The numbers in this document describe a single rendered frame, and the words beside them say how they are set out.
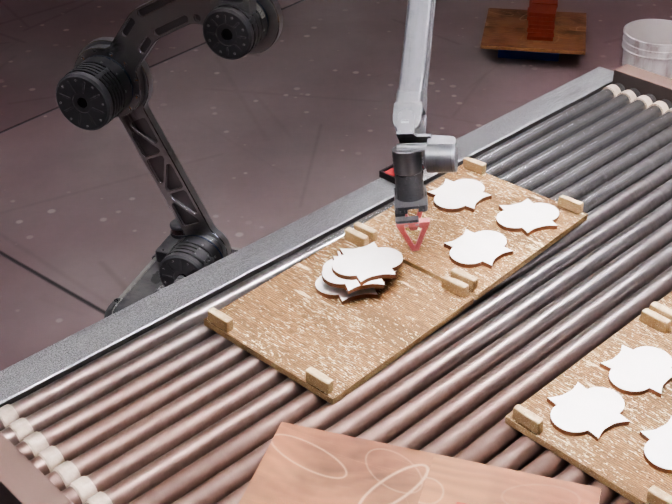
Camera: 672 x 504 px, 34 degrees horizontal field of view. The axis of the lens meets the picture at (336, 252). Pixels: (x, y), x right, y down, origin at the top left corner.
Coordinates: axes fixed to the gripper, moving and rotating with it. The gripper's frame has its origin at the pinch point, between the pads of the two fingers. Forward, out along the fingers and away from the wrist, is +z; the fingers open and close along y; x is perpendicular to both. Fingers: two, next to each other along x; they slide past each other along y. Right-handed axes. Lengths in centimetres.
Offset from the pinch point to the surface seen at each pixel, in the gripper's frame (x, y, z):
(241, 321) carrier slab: 34.8, -19.0, 5.7
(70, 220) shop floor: 134, 177, 67
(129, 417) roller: 53, -44, 9
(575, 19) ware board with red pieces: -88, 348, 57
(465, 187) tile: -12.5, 30.1, 3.4
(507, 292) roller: -17.9, -6.7, 11.1
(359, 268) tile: 11.3, -9.6, 1.3
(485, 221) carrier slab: -15.8, 17.4, 6.3
